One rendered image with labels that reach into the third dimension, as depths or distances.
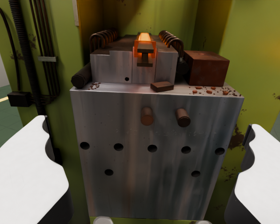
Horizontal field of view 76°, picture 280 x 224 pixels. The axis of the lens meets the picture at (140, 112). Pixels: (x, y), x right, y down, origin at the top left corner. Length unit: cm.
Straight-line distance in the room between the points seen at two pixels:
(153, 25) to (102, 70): 51
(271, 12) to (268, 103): 28
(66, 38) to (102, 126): 30
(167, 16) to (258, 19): 40
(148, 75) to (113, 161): 24
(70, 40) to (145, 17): 41
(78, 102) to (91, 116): 4
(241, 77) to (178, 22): 40
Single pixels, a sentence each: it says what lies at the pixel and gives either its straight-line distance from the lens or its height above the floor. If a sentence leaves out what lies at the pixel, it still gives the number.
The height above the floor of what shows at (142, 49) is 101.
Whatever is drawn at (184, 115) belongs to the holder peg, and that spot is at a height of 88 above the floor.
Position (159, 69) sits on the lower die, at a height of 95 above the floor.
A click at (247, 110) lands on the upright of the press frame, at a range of 73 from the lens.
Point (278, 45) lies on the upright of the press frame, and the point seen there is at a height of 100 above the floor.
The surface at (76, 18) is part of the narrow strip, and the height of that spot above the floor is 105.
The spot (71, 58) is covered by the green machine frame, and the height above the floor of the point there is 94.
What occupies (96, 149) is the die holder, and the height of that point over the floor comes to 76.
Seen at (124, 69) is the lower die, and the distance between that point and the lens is 44.
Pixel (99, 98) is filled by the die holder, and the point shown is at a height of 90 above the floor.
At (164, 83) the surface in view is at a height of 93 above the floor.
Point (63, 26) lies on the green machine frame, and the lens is 60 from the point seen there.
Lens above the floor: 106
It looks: 28 degrees down
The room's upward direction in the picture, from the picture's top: 2 degrees clockwise
